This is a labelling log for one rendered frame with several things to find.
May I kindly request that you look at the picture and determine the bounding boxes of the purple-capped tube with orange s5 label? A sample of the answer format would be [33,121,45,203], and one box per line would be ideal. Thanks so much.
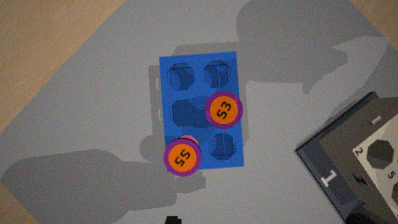
[164,135,202,177]

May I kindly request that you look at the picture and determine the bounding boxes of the grey bench mat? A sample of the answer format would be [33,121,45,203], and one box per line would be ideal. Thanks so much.
[0,0,398,224]

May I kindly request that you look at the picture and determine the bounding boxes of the blue tube rack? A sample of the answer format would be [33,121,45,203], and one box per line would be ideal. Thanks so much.
[159,52,244,170]

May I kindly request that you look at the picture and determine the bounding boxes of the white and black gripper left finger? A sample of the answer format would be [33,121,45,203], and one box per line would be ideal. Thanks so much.
[165,216,182,224]

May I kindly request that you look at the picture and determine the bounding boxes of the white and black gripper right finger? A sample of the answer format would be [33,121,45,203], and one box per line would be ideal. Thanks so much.
[346,213,377,224]

